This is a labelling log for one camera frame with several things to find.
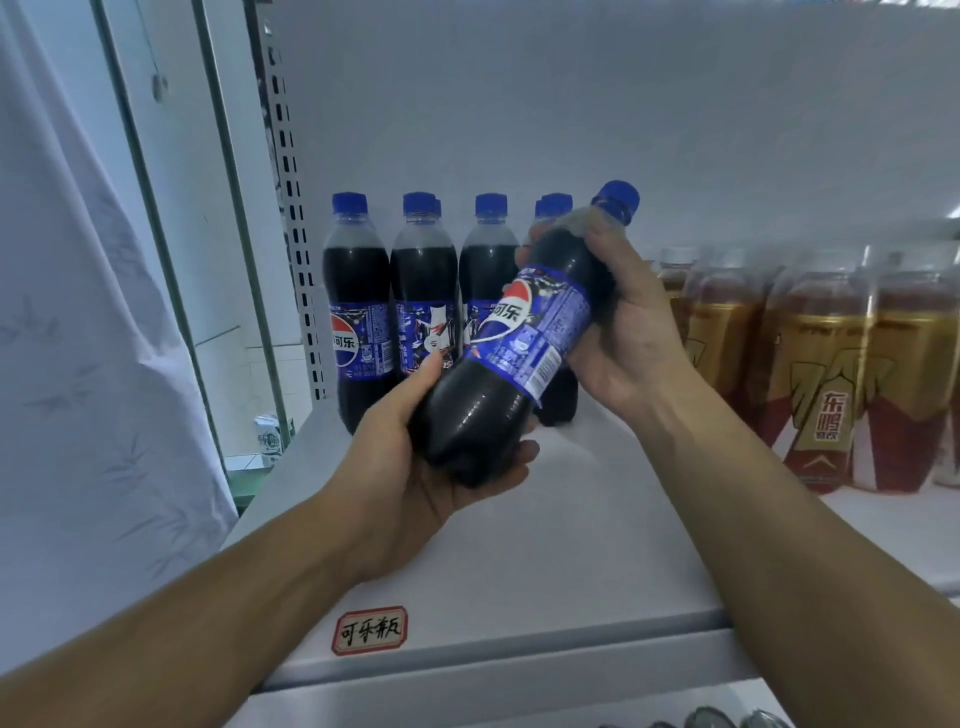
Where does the person's left hand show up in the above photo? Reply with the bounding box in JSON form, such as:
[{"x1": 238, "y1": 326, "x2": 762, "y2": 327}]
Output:
[{"x1": 322, "y1": 349, "x2": 542, "y2": 579}]

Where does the person's right hand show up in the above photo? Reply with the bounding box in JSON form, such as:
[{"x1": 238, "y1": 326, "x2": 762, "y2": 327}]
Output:
[{"x1": 517, "y1": 207, "x2": 707, "y2": 437}]

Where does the Pepsi cola bottle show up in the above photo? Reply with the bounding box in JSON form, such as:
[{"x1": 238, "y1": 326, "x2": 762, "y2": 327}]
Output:
[{"x1": 408, "y1": 180, "x2": 642, "y2": 489}]

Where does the row of amber drink bottles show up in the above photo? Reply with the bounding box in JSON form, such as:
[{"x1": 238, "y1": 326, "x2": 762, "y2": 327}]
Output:
[{"x1": 652, "y1": 240, "x2": 960, "y2": 497}]

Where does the group of blue-capped cola bottles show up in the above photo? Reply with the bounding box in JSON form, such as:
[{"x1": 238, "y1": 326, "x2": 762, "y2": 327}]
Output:
[{"x1": 322, "y1": 190, "x2": 584, "y2": 437}]

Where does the white metal shelf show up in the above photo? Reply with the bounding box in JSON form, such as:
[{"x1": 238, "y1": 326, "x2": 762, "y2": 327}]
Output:
[{"x1": 225, "y1": 0, "x2": 960, "y2": 728}]

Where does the group of orange cans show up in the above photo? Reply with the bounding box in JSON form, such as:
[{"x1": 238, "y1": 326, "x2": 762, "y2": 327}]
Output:
[{"x1": 645, "y1": 705, "x2": 797, "y2": 728}]

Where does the person's right forearm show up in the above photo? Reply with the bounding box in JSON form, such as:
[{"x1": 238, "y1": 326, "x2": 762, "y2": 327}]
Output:
[{"x1": 637, "y1": 367, "x2": 960, "y2": 728}]

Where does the person's left forearm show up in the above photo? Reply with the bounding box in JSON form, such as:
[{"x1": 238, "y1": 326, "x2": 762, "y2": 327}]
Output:
[{"x1": 0, "y1": 495, "x2": 392, "y2": 728}]

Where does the red-bordered shelf label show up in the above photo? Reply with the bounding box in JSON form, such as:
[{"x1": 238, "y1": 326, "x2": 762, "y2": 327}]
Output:
[{"x1": 331, "y1": 606, "x2": 410, "y2": 657}]

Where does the white bamboo print curtain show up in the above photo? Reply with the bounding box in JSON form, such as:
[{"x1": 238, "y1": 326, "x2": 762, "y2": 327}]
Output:
[{"x1": 0, "y1": 0, "x2": 242, "y2": 677}]

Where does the white panelled door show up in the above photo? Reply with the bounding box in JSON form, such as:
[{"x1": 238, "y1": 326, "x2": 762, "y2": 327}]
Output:
[{"x1": 30, "y1": 0, "x2": 324, "y2": 482}]

